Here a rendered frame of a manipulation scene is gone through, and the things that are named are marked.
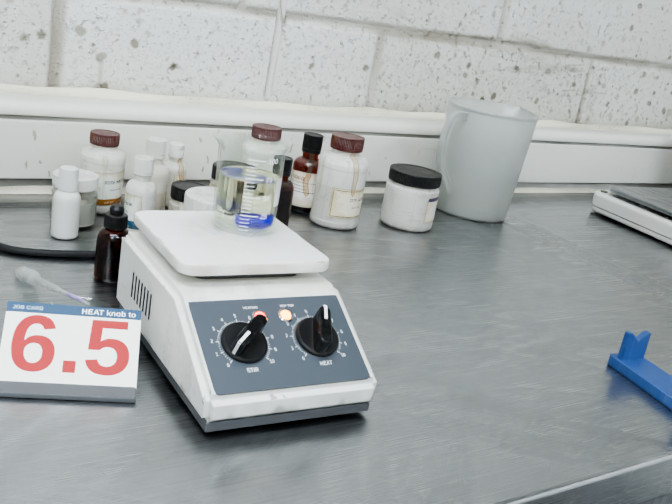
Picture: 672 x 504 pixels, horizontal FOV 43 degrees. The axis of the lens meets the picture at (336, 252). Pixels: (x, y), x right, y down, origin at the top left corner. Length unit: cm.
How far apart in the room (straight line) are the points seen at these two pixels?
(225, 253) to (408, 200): 47
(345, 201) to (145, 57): 29
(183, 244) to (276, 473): 19
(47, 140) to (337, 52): 41
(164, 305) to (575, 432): 32
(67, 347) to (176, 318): 8
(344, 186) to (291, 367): 46
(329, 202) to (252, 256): 40
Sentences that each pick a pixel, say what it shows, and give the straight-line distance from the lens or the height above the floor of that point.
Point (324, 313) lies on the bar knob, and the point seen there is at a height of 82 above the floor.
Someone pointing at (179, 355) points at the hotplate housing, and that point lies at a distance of 58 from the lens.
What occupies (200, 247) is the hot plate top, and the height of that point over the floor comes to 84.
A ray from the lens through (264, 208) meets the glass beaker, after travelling 66.
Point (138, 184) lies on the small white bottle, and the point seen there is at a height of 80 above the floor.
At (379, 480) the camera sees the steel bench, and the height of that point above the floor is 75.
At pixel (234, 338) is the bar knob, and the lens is 57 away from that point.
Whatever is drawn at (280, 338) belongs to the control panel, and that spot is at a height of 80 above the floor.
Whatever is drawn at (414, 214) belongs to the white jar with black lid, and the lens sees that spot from 106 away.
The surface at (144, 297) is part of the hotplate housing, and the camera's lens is 65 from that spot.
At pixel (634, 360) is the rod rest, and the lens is 82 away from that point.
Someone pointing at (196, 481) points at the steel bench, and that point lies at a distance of 52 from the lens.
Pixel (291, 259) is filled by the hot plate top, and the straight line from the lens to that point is 63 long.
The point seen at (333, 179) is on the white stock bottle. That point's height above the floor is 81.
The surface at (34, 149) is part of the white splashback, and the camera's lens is 99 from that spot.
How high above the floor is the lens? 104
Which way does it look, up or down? 18 degrees down
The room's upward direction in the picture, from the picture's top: 10 degrees clockwise
